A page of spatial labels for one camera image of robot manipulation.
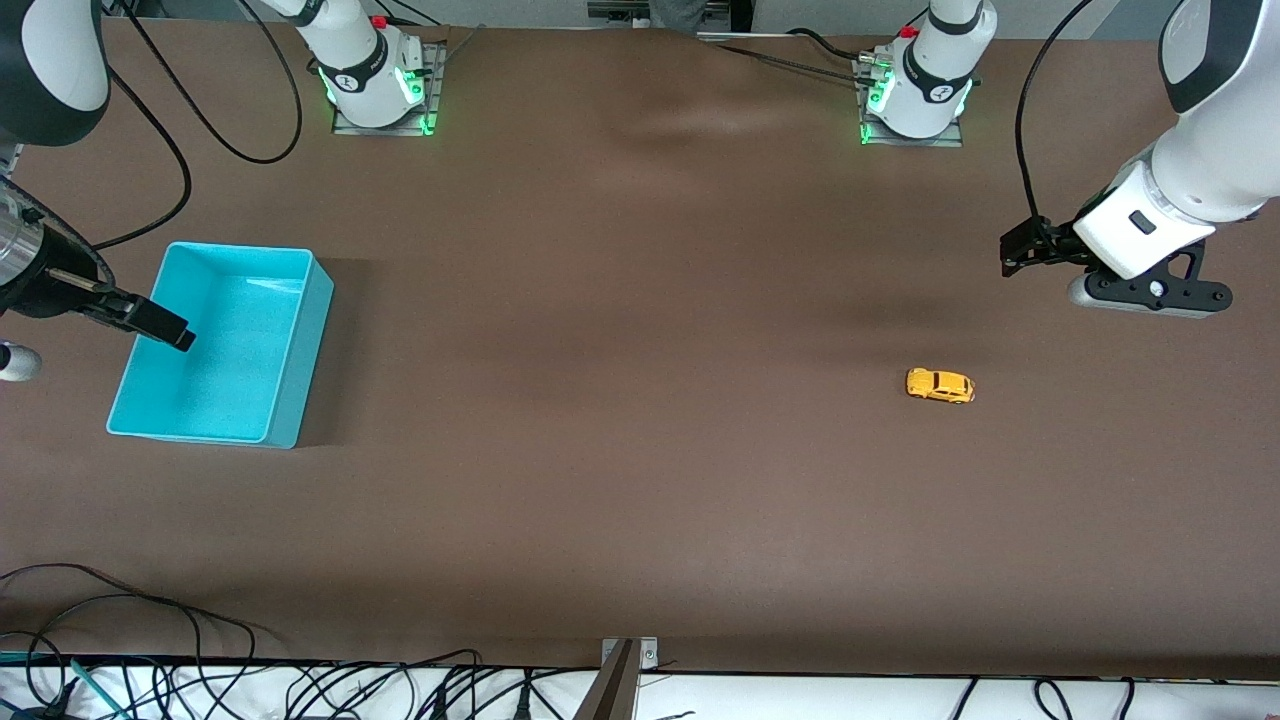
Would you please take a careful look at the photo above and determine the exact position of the yellow beetle toy car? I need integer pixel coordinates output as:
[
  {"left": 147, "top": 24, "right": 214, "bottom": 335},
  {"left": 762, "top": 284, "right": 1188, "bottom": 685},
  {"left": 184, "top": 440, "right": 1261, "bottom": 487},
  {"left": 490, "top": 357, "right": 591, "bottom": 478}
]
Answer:
[{"left": 906, "top": 367, "right": 976, "bottom": 405}]

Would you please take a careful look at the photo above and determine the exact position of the turquoise plastic bin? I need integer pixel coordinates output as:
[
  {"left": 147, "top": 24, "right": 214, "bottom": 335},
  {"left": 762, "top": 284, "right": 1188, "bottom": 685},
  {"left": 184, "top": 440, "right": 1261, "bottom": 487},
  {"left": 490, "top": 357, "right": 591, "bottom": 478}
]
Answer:
[{"left": 106, "top": 241, "right": 336, "bottom": 450}]

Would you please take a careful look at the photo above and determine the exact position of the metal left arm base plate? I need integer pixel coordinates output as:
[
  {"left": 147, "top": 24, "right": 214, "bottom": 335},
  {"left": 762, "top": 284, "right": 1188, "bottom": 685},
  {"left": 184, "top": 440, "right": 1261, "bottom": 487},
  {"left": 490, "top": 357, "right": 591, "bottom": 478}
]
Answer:
[{"left": 855, "top": 55, "right": 967, "bottom": 149}]

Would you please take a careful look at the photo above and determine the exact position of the grey braided cable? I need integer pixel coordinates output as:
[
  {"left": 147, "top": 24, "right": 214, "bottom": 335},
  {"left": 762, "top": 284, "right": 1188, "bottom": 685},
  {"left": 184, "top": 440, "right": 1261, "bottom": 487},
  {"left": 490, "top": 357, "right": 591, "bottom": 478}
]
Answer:
[{"left": 697, "top": 35, "right": 873, "bottom": 87}]

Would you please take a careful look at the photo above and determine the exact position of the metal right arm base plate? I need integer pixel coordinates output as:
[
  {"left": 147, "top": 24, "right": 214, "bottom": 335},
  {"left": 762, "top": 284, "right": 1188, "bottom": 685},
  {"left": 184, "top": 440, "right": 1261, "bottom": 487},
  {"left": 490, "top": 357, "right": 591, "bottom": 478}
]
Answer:
[{"left": 332, "top": 40, "right": 447, "bottom": 137}]

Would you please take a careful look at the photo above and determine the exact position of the aluminium frame rail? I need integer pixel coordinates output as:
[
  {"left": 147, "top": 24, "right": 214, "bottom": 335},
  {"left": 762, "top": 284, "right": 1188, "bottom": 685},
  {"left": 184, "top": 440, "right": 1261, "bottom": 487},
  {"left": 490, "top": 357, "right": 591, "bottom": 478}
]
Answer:
[{"left": 588, "top": 0, "right": 753, "bottom": 23}]

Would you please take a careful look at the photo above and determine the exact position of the small metal edge bracket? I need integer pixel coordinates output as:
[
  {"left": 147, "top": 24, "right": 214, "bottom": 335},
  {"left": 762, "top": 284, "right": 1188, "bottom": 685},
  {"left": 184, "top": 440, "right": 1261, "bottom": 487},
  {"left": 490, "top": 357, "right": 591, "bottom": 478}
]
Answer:
[{"left": 600, "top": 637, "right": 661, "bottom": 673}]

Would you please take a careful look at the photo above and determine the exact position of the grey metal post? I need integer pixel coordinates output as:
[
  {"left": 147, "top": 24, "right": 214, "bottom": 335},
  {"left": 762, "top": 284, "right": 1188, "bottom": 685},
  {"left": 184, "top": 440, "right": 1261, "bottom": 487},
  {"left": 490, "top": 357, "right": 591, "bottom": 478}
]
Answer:
[{"left": 572, "top": 640, "right": 639, "bottom": 720}]

